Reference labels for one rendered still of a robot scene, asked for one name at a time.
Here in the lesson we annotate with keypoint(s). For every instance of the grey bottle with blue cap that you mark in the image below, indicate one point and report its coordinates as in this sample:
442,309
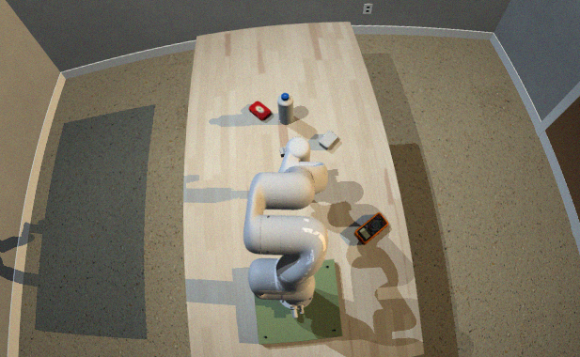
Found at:
285,108

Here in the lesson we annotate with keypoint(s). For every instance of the orange and black multimeter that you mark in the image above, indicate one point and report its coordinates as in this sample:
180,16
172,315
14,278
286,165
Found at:
371,228

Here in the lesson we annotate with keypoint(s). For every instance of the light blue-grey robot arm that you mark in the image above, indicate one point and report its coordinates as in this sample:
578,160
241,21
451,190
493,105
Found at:
281,235

